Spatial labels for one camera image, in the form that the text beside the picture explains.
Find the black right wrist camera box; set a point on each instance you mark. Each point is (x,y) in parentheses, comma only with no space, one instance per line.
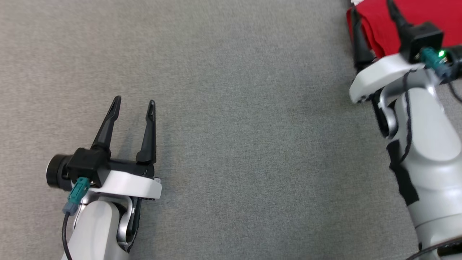
(420,39)

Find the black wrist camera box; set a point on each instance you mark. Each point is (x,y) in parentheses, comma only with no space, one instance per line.
(86,164)
(420,39)

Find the red Bulls basketball jersey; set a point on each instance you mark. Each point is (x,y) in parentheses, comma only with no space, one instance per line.
(379,21)

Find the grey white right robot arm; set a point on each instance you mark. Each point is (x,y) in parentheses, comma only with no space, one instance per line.
(429,151)

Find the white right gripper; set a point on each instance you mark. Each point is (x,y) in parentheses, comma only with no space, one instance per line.
(375,76)

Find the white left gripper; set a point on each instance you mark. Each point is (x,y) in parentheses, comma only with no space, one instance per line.
(126,186)

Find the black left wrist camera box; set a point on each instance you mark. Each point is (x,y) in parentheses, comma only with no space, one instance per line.
(86,164)

